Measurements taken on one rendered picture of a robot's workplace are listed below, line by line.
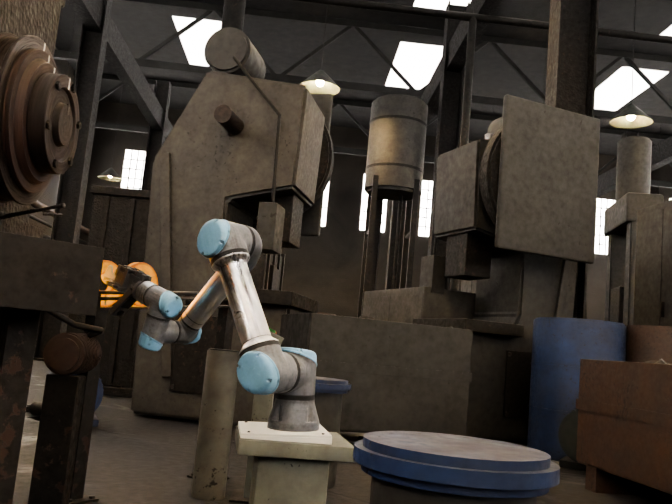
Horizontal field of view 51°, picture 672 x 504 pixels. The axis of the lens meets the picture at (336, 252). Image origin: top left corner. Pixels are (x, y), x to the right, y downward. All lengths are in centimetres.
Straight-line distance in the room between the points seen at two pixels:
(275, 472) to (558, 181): 372
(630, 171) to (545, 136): 421
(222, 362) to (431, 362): 186
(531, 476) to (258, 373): 103
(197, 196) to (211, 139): 40
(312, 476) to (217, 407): 64
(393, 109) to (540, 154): 602
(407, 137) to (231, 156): 637
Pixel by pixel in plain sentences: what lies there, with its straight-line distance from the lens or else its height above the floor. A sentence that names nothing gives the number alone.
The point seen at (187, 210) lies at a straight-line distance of 483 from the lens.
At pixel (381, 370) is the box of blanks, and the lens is 404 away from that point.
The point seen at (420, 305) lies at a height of 95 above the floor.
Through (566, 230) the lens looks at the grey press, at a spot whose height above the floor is 153.
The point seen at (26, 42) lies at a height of 130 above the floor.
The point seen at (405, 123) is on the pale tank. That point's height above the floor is 403.
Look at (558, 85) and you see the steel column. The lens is 610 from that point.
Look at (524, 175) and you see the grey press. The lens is 510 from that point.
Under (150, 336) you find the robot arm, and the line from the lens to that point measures 228.
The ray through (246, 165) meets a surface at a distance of 476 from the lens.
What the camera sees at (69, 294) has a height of 62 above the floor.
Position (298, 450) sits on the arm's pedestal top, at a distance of 197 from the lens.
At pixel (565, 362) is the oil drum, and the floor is 60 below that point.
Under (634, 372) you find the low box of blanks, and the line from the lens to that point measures 341.
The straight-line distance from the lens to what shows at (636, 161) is 945.
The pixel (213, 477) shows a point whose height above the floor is 8.
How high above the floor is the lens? 57
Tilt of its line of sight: 8 degrees up
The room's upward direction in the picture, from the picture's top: 5 degrees clockwise
